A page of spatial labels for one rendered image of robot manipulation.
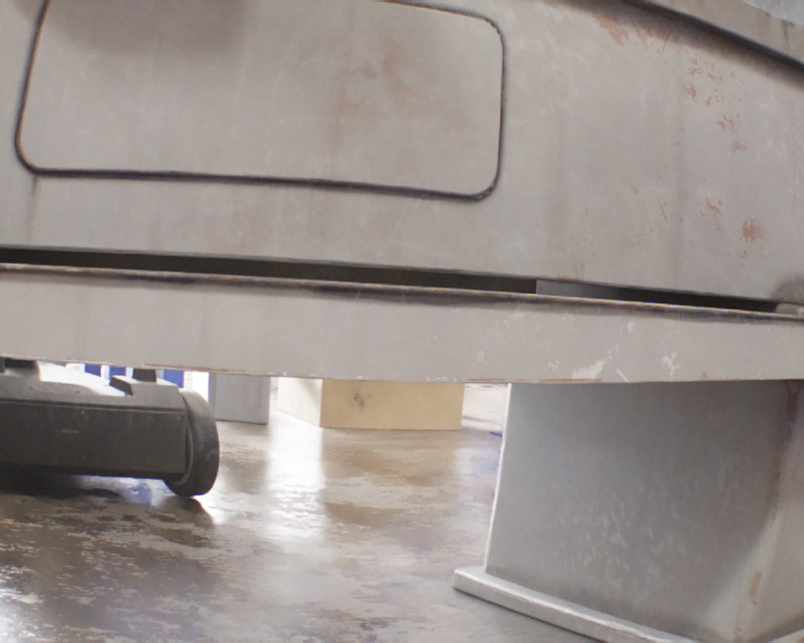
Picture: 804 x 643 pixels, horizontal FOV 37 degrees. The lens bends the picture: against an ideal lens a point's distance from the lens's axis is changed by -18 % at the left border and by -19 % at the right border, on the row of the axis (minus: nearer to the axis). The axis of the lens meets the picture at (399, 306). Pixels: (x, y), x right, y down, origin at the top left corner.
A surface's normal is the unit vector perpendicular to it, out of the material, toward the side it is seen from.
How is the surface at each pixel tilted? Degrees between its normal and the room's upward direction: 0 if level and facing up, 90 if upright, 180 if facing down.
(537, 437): 90
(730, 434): 90
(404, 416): 90
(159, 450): 90
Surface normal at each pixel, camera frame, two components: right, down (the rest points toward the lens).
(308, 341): 0.50, 0.09
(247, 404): 0.30, 0.07
